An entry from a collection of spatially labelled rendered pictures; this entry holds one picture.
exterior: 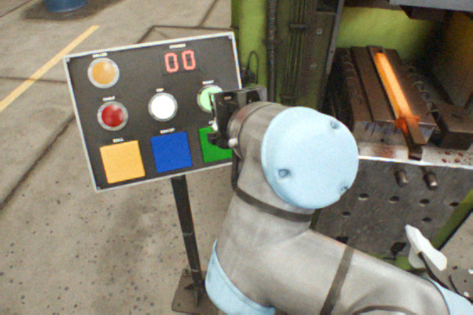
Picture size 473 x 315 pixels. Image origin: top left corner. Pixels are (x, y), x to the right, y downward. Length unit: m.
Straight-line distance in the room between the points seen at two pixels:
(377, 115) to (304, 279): 0.64
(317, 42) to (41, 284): 1.60
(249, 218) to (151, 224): 1.56
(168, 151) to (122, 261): 1.13
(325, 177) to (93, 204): 1.82
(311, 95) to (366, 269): 0.73
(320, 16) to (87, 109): 0.58
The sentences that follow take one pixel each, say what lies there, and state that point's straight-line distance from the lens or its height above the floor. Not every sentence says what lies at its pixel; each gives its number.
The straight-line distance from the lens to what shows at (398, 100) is 0.91.
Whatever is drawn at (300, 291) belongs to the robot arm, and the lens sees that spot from 0.28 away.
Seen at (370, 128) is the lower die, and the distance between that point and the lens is 0.86.
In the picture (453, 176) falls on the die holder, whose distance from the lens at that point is 0.96.
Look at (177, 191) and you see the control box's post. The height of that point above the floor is 0.75.
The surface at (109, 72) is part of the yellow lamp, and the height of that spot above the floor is 1.16.
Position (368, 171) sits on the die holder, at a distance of 0.88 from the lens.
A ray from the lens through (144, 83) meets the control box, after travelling 0.66.
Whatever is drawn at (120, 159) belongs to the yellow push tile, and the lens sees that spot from 0.68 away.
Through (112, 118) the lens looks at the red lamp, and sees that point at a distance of 0.67.
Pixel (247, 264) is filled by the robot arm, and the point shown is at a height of 1.22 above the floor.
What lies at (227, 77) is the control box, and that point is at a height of 1.12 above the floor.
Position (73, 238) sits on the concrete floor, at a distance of 1.91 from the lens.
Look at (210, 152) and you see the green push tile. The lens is 0.68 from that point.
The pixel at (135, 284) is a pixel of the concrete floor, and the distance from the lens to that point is 1.67.
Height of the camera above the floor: 1.47
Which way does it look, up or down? 41 degrees down
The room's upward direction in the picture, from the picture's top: straight up
